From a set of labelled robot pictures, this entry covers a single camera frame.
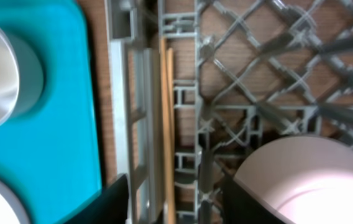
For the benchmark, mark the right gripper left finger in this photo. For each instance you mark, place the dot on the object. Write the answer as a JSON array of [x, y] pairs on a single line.
[[111, 206]]

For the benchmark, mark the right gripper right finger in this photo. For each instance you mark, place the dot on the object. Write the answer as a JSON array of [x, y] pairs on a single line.
[[240, 207]]

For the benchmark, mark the pink bowl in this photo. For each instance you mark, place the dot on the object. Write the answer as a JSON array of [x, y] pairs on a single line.
[[306, 179]]

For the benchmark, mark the teal serving tray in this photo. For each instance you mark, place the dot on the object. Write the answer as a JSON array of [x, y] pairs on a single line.
[[49, 156]]

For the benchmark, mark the grey dish rack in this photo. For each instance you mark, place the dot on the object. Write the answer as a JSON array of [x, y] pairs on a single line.
[[245, 73]]

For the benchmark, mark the grey small bowl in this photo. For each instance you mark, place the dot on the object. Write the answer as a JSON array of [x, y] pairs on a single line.
[[31, 75]]

